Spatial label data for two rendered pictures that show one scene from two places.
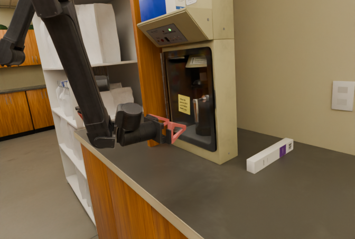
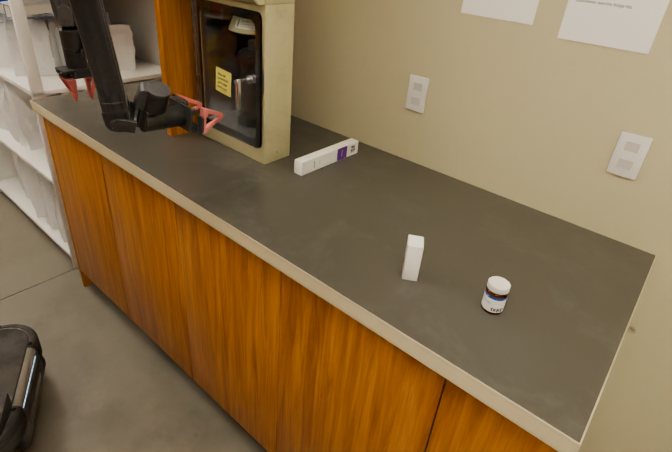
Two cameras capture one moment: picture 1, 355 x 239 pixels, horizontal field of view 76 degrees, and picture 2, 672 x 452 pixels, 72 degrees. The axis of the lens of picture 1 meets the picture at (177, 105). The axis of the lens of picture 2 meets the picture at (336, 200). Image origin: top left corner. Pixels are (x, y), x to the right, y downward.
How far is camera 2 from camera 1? 0.57 m
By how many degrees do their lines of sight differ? 22
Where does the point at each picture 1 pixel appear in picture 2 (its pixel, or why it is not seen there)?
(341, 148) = (409, 155)
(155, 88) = (181, 49)
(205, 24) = not seen: outside the picture
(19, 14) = not seen: outside the picture
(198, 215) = (230, 210)
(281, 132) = (353, 131)
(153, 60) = (180, 6)
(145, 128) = (171, 113)
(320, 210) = (350, 208)
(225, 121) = (274, 112)
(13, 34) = not seen: outside the picture
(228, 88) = (282, 69)
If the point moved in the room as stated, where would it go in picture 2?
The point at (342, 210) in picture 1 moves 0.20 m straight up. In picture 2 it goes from (369, 209) to (378, 141)
